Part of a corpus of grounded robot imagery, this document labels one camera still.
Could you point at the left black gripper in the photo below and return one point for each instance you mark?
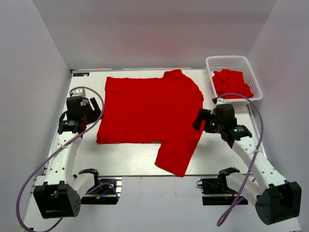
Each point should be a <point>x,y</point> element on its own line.
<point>95,113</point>

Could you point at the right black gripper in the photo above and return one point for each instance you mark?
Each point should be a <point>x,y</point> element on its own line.
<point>204,114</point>

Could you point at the red t shirt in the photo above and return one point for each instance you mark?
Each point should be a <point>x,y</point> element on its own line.
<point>150,110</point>

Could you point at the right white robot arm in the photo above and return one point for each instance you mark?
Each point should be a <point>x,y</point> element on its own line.
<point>274,197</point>

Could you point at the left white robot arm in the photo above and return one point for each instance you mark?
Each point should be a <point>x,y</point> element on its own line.
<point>61,192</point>

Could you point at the red shirts in basket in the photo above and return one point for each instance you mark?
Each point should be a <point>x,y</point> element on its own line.
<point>229,81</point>

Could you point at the white plastic basket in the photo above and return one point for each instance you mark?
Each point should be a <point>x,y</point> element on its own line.
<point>234,63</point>

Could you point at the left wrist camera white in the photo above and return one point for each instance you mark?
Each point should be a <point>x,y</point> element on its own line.
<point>78,92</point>

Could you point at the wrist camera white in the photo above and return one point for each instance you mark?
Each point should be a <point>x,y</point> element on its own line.
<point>218,101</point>
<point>78,92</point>

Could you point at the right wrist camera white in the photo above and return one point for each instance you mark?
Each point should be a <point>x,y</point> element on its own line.
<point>218,101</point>

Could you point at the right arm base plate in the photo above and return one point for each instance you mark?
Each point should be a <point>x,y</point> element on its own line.
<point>217,193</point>

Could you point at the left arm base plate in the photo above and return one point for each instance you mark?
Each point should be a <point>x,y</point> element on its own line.
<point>107,194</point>

